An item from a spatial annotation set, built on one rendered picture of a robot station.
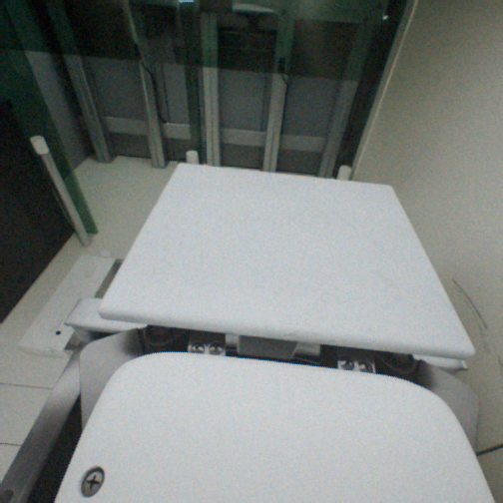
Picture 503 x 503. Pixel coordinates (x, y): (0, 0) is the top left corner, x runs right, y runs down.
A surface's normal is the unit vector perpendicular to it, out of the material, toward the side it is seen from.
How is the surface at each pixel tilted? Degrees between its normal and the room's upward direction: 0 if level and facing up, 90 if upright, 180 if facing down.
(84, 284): 0
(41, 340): 0
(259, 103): 90
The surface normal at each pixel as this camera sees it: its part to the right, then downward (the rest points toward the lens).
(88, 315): 0.07, -0.71
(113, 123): -0.07, 0.70
